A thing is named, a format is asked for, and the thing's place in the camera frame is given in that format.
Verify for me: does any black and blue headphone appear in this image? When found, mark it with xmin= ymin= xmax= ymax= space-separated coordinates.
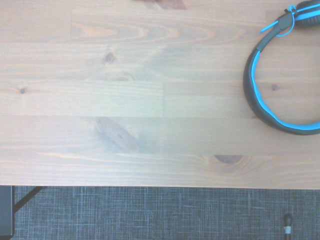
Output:
xmin=242 ymin=0 xmax=320 ymax=136

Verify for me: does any black metal desk frame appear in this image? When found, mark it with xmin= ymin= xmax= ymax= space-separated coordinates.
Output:
xmin=12 ymin=185 xmax=49 ymax=219

